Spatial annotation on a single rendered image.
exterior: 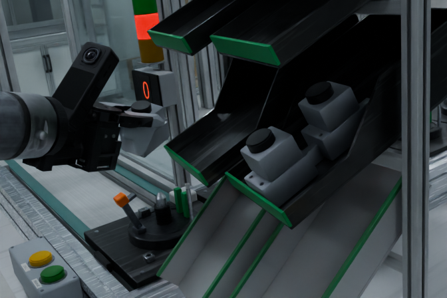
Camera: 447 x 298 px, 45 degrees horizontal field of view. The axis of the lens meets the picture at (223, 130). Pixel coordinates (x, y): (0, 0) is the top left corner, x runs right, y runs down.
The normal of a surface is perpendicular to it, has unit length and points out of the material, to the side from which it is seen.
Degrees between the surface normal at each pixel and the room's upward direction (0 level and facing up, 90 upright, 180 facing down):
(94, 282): 0
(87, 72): 46
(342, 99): 90
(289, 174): 90
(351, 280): 90
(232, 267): 90
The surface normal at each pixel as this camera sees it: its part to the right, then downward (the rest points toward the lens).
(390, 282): -0.11, -0.95
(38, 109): 0.79, -0.44
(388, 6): -0.82, 0.25
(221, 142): -0.47, -0.77
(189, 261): 0.42, 0.22
